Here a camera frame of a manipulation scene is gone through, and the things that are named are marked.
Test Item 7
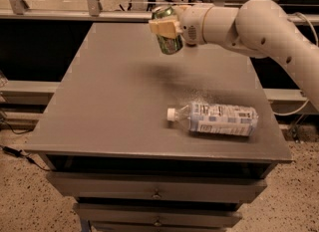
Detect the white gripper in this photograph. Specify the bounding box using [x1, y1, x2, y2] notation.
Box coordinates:
[149, 4, 211, 45]

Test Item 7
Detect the lower grey drawer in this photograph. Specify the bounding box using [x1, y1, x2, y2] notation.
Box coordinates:
[74, 204, 241, 228]

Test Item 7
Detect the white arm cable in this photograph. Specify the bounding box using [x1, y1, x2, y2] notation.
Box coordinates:
[272, 11, 319, 117]

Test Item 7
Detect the upper grey drawer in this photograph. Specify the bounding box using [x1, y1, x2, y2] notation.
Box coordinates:
[47, 172, 267, 203]

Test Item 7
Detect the grey drawer cabinet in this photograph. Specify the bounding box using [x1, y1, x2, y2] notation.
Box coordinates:
[26, 23, 291, 232]

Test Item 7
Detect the metal railing frame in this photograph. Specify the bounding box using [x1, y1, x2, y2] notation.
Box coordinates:
[0, 0, 319, 25]

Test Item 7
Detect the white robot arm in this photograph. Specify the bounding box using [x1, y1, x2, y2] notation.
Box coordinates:
[149, 0, 319, 110]

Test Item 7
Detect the grey drawer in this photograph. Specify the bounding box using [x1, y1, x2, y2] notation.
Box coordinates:
[47, 172, 267, 203]
[74, 204, 241, 228]

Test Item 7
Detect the black floor cable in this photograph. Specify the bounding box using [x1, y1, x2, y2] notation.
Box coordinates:
[0, 145, 52, 172]

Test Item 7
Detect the green soda can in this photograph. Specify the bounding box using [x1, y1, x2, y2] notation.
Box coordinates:
[152, 6, 182, 55]

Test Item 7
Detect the clear plastic water bottle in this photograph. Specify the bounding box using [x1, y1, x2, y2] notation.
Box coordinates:
[166, 102, 258, 136]

